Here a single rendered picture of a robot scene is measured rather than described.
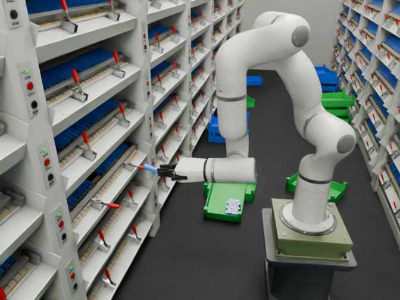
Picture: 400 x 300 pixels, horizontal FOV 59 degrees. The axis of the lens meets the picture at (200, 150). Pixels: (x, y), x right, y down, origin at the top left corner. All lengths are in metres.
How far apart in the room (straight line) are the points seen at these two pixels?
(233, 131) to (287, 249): 0.51
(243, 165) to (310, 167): 0.26
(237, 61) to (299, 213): 0.65
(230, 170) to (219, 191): 0.94
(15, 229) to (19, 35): 0.43
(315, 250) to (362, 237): 0.69
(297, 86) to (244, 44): 0.22
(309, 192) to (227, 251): 0.62
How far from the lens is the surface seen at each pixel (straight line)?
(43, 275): 1.07
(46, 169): 0.95
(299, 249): 1.35
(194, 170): 1.14
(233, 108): 1.02
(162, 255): 1.76
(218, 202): 2.02
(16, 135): 0.88
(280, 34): 0.97
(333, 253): 1.39
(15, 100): 0.85
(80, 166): 1.13
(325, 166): 1.26
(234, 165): 1.13
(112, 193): 1.33
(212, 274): 1.67
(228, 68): 0.99
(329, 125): 1.18
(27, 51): 0.87
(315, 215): 1.37
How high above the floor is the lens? 1.21
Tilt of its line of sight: 27 degrees down
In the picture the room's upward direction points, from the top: straight up
